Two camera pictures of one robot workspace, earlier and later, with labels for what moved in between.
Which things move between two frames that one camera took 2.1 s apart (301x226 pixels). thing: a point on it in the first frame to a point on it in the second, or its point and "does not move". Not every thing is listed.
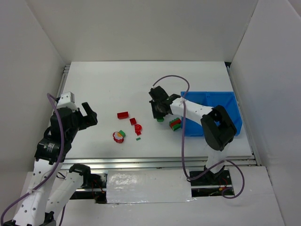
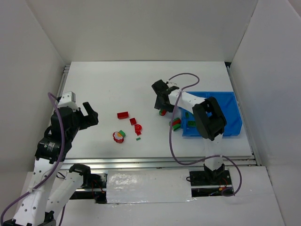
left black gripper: (83, 118) does not move
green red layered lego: (175, 124) does not move
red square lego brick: (132, 121) does not move
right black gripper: (159, 110) to (161, 92)
